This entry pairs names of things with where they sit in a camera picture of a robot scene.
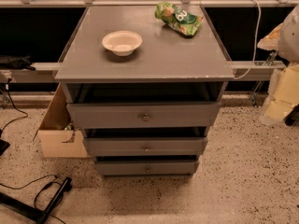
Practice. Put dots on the grey drawer cabinet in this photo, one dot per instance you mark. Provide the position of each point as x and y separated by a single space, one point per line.
167 68

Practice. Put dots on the green snack bag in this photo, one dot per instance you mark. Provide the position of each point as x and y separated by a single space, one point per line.
178 19

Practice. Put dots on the grey bottom drawer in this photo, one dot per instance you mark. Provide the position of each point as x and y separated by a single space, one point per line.
146 168

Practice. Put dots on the grey middle drawer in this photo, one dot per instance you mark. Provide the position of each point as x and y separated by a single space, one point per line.
144 146

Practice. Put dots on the cardboard box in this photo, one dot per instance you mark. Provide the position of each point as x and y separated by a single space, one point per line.
59 138

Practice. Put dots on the grey top drawer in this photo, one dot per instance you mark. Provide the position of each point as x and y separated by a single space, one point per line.
91 116

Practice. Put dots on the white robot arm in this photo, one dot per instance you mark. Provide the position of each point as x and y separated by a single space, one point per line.
283 92

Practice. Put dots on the grey drawer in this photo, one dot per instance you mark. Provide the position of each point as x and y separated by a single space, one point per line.
146 168
91 116
144 146

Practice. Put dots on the metal frame rail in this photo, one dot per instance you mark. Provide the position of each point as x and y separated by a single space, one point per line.
45 72

